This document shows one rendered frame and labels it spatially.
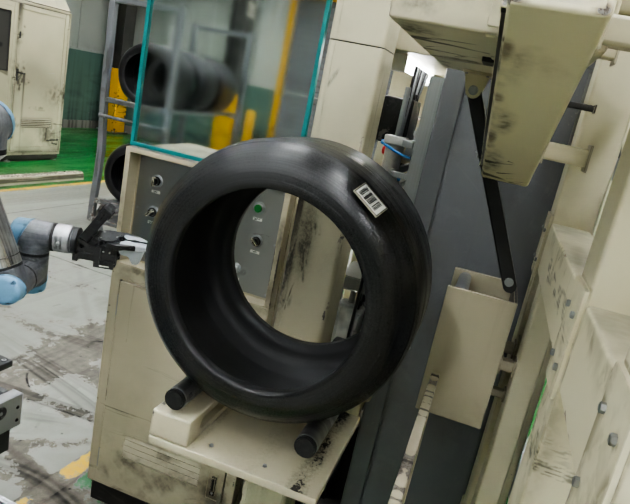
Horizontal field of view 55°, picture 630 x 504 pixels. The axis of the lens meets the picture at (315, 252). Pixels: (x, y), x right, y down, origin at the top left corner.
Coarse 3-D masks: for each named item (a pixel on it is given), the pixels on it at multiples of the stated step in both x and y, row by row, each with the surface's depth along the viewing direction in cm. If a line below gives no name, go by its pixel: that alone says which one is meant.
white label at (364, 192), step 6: (360, 186) 104; (366, 186) 105; (354, 192) 103; (360, 192) 103; (366, 192) 104; (372, 192) 105; (360, 198) 102; (366, 198) 103; (372, 198) 104; (378, 198) 105; (366, 204) 102; (372, 204) 103; (378, 204) 104; (372, 210) 103; (378, 210) 103; (384, 210) 104
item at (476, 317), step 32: (448, 288) 131; (480, 288) 147; (448, 320) 132; (480, 320) 130; (512, 320) 128; (448, 352) 133; (480, 352) 131; (448, 384) 135; (480, 384) 133; (448, 416) 136; (480, 416) 134
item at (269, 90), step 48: (192, 0) 174; (240, 0) 169; (288, 0) 165; (144, 48) 180; (192, 48) 176; (240, 48) 172; (288, 48) 168; (144, 96) 184; (192, 96) 179; (240, 96) 174; (288, 96) 170; (144, 144) 186; (192, 144) 182
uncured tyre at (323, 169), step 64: (192, 192) 112; (256, 192) 137; (320, 192) 105; (384, 192) 108; (192, 256) 139; (384, 256) 104; (192, 320) 135; (256, 320) 143; (384, 320) 106; (256, 384) 132; (320, 384) 111; (384, 384) 114
